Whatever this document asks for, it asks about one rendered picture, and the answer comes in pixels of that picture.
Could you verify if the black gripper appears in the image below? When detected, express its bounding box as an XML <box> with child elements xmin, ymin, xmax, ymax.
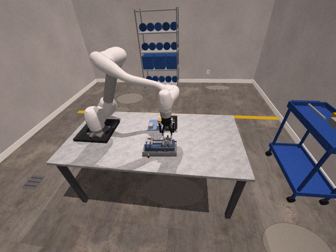
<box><xmin>158</xmin><ymin>117</ymin><xmax>175</xmax><ymax>139</ymax></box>

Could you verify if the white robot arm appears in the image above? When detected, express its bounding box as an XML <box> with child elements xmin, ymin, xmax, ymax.
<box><xmin>84</xmin><ymin>47</ymin><xmax>180</xmax><ymax>138</ymax></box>

